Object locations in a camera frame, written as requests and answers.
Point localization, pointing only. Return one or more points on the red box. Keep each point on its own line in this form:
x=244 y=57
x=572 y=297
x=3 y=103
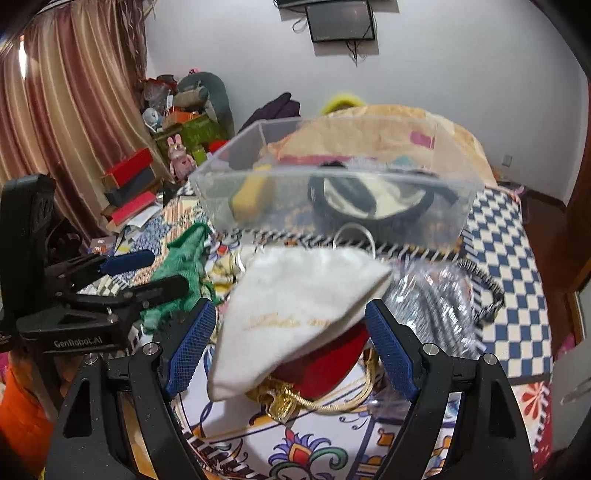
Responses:
x=136 y=205
x=131 y=164

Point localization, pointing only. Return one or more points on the green mesh cloth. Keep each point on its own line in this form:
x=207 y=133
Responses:
x=184 y=258

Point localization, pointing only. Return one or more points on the grey green plush cushion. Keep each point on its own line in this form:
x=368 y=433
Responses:
x=212 y=87

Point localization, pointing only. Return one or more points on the green gift box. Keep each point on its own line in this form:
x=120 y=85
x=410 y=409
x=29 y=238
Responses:
x=198 y=134

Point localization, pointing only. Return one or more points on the clear plastic bag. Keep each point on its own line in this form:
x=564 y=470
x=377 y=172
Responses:
x=429 y=300

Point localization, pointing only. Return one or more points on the yellow round item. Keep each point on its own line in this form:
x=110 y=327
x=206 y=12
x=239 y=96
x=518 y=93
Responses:
x=341 y=99

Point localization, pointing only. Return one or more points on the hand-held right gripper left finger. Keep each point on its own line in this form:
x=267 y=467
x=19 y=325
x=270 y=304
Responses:
x=191 y=347

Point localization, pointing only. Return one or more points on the dark purple cloth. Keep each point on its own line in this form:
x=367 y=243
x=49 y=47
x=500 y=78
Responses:
x=277 y=110

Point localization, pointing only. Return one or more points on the blue white checkered blanket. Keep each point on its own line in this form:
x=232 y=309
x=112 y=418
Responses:
x=517 y=277

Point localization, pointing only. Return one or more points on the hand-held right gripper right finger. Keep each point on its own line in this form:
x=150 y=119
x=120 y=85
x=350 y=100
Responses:
x=390 y=355

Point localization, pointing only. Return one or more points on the orange patterned pillow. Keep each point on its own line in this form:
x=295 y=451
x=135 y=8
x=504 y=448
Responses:
x=466 y=147

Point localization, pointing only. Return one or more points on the white cloth pouch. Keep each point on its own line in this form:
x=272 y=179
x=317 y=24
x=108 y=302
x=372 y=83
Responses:
x=295 y=295

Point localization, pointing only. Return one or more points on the striped brown curtain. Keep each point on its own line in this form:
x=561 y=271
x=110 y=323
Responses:
x=69 y=92

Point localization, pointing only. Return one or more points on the dark grey box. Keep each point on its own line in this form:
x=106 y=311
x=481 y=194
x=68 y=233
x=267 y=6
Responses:
x=134 y=184

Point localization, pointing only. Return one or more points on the white blue figurine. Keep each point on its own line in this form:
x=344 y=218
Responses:
x=152 y=119

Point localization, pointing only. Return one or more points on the clear plastic box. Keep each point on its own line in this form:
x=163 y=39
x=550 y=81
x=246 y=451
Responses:
x=277 y=217

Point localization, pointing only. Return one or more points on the cream hat with black rim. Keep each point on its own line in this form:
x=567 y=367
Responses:
x=369 y=203

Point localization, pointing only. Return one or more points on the wall monitor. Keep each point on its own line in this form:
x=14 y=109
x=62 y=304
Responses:
x=339 y=21

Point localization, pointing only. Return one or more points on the wall outlet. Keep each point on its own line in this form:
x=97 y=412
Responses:
x=507 y=160

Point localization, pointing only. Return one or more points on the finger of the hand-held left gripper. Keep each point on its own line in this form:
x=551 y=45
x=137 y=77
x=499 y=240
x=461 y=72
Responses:
x=129 y=261
x=159 y=290

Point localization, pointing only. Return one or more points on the pink bunny toy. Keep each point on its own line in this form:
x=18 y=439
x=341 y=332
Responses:
x=180 y=157

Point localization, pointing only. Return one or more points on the yellow cloth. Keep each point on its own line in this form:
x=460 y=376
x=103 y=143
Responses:
x=251 y=194

